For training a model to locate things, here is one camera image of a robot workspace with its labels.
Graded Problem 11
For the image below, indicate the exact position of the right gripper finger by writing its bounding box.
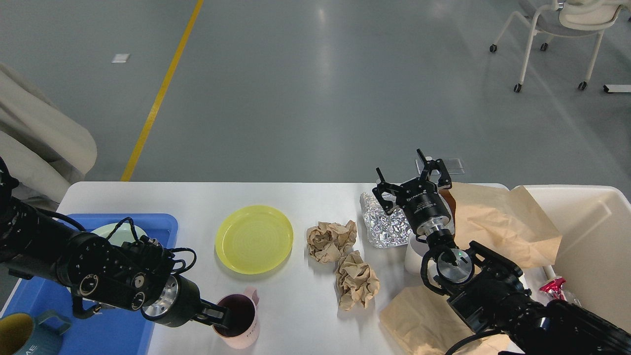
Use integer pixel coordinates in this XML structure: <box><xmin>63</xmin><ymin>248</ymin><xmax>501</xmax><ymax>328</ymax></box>
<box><xmin>416</xmin><ymin>149</ymin><xmax>453</xmax><ymax>192</ymax></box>
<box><xmin>372</xmin><ymin>168</ymin><xmax>406</xmax><ymax>215</ymax></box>

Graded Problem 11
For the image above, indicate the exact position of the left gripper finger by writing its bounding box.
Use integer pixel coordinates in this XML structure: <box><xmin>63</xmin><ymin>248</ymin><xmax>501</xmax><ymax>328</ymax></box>
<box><xmin>193</xmin><ymin>313</ymin><xmax>230</xmax><ymax>329</ymax></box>
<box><xmin>199</xmin><ymin>299</ymin><xmax>229</xmax><ymax>319</ymax></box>

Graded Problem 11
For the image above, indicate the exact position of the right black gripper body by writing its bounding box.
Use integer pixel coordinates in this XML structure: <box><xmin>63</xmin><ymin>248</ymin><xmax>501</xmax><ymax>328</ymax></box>
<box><xmin>399</xmin><ymin>179</ymin><xmax>452</xmax><ymax>236</ymax></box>

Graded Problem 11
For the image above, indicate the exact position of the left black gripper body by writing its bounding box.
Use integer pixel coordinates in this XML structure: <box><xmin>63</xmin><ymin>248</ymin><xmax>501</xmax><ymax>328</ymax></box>
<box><xmin>143</xmin><ymin>275</ymin><xmax>203</xmax><ymax>327</ymax></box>

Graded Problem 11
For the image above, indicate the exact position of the pink ceramic mug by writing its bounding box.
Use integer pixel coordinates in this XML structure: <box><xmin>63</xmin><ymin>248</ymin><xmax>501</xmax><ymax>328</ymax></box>
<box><xmin>212</xmin><ymin>287</ymin><xmax>261</xmax><ymax>349</ymax></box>

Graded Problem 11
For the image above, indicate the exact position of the yellow plastic plate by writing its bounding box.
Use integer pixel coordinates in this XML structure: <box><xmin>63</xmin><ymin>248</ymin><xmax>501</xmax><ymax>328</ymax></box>
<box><xmin>214</xmin><ymin>205</ymin><xmax>294</xmax><ymax>276</ymax></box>

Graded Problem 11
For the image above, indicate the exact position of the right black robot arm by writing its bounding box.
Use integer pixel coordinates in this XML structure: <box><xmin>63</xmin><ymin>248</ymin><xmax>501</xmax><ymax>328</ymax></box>
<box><xmin>372</xmin><ymin>150</ymin><xmax>631</xmax><ymax>355</ymax></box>

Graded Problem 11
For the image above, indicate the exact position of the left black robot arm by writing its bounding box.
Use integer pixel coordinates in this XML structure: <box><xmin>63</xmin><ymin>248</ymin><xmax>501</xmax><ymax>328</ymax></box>
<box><xmin>0</xmin><ymin>162</ymin><xmax>231</xmax><ymax>329</ymax></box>

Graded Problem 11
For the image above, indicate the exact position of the right floor socket plate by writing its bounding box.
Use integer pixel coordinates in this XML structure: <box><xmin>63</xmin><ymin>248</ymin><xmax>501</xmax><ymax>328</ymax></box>
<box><xmin>443</xmin><ymin>158</ymin><xmax>466</xmax><ymax>175</ymax></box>

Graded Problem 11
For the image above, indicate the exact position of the crumpled aluminium foil sheet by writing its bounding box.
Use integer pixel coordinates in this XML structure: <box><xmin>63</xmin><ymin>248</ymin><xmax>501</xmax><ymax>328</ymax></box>
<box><xmin>360</xmin><ymin>193</ymin><xmax>412</xmax><ymax>248</ymax></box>

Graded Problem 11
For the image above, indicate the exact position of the upright white paper cup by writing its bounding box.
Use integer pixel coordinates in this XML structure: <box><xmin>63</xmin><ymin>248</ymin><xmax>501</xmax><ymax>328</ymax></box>
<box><xmin>404</xmin><ymin>232</ymin><xmax>429</xmax><ymax>276</ymax></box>

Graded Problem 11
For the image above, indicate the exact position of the large brown paper bag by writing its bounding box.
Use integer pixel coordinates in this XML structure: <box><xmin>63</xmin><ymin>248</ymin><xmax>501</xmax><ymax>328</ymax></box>
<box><xmin>440</xmin><ymin>182</ymin><xmax>562</xmax><ymax>268</ymax></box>

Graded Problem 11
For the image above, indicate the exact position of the blue plastic tray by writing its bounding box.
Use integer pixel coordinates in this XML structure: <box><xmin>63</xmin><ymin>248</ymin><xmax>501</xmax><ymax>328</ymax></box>
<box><xmin>1</xmin><ymin>213</ymin><xmax>178</xmax><ymax>355</ymax></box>

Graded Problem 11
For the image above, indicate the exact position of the upper crumpled brown paper ball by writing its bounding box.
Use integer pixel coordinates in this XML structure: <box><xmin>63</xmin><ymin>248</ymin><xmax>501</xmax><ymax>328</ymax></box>
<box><xmin>306</xmin><ymin>220</ymin><xmax>357</xmax><ymax>264</ymax></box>

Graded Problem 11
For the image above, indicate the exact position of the crumpled brown paper ball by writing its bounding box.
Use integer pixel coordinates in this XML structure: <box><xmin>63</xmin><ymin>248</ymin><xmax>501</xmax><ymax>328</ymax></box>
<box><xmin>335</xmin><ymin>251</ymin><xmax>381</xmax><ymax>312</ymax></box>
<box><xmin>306</xmin><ymin>220</ymin><xmax>357</xmax><ymax>264</ymax></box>

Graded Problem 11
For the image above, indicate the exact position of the light green plate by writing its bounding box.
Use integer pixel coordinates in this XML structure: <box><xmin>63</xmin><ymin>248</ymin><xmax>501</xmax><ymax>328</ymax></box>
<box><xmin>92</xmin><ymin>222</ymin><xmax>148</xmax><ymax>246</ymax></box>

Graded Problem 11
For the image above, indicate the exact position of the lower crumpled brown paper ball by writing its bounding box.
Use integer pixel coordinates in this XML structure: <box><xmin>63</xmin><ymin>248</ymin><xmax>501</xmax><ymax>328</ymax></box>
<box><xmin>335</xmin><ymin>251</ymin><xmax>381</xmax><ymax>312</ymax></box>

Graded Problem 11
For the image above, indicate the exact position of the crushed red can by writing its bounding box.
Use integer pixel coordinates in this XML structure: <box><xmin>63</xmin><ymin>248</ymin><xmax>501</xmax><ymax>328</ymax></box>
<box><xmin>538</xmin><ymin>276</ymin><xmax>567</xmax><ymax>301</ymax></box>

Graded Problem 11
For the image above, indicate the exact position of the blue and yellow mug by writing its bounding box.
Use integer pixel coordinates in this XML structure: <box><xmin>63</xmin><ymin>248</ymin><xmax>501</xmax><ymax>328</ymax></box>
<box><xmin>0</xmin><ymin>310</ymin><xmax>71</xmax><ymax>355</ymax></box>

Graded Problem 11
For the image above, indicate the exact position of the white plastic bin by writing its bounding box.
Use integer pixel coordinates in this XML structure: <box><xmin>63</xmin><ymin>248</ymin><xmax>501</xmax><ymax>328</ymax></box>
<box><xmin>522</xmin><ymin>185</ymin><xmax>631</xmax><ymax>332</ymax></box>

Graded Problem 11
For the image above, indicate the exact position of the white floor bar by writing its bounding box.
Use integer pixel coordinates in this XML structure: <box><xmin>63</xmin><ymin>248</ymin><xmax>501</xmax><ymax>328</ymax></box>
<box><xmin>602</xmin><ymin>84</ymin><xmax>631</xmax><ymax>94</ymax></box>

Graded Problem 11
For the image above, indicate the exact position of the white office chair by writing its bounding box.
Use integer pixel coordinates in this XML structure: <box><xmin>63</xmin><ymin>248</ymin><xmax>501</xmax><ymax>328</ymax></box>
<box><xmin>489</xmin><ymin>0</ymin><xmax>630</xmax><ymax>93</ymax></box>

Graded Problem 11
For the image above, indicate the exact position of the beige fabric cover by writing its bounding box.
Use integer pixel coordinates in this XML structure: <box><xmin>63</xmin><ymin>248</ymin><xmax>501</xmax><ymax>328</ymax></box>
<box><xmin>0</xmin><ymin>64</ymin><xmax>97</xmax><ymax>211</ymax></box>

